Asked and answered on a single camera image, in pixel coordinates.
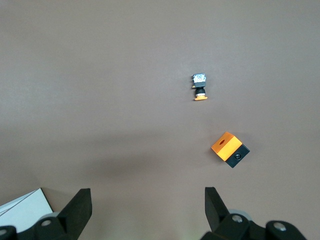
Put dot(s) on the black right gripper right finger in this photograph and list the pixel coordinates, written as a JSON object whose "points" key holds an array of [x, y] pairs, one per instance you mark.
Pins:
{"points": [[217, 215]]}

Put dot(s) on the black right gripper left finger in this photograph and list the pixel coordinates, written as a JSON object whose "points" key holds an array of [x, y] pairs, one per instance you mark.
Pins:
{"points": [[75, 215]]}

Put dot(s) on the orange-capped black push button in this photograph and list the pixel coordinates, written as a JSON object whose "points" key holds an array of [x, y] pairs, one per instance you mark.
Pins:
{"points": [[200, 86]]}

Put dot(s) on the white drawer cabinet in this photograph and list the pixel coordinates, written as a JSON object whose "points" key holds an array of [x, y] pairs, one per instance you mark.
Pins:
{"points": [[25, 212]]}

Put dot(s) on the orange and black button housing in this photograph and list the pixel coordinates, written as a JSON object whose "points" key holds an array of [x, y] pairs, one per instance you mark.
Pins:
{"points": [[226, 147]]}

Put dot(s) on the brown table cover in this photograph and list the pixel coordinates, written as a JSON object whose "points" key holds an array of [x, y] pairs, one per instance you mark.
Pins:
{"points": [[100, 75]]}

